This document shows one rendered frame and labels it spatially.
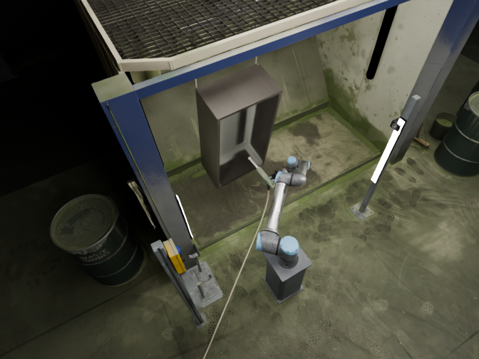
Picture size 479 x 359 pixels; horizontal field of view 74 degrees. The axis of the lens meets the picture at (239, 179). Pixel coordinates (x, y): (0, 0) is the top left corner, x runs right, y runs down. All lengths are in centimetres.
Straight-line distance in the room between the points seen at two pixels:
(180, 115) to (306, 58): 191
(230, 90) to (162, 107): 154
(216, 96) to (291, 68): 222
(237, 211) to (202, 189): 53
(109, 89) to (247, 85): 123
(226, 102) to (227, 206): 162
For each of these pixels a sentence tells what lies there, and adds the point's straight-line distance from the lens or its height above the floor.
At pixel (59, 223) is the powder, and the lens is 324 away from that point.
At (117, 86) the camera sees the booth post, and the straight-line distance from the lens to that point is 178.
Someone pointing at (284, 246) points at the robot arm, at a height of 91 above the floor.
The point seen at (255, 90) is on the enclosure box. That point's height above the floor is 166.
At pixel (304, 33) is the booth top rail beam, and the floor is 226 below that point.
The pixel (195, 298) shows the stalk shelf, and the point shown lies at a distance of 261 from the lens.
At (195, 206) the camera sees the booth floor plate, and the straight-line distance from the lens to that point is 387.
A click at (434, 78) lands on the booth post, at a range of 374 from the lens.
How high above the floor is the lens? 325
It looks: 53 degrees down
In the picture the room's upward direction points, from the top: 5 degrees counter-clockwise
